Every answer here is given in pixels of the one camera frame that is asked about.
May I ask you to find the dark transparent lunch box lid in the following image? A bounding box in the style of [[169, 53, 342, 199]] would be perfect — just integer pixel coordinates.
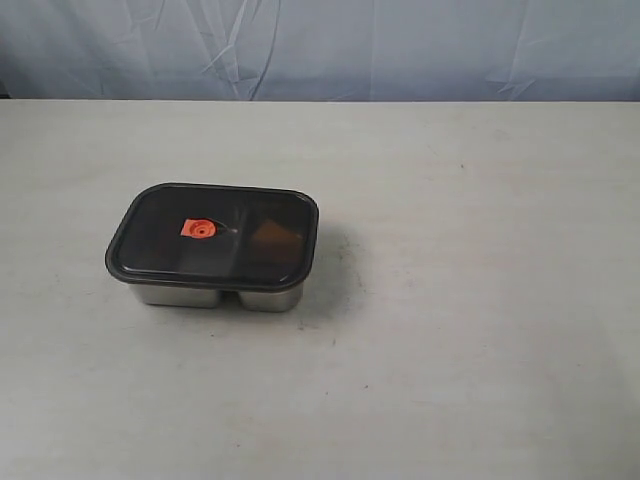
[[105, 183, 319, 293]]

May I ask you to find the stainless steel lunch box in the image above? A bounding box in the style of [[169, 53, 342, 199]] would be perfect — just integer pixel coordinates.
[[130, 284, 304, 313]]

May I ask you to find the yellow toy cheese wedge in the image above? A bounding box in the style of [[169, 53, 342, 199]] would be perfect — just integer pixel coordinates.
[[249, 219, 303, 258]]

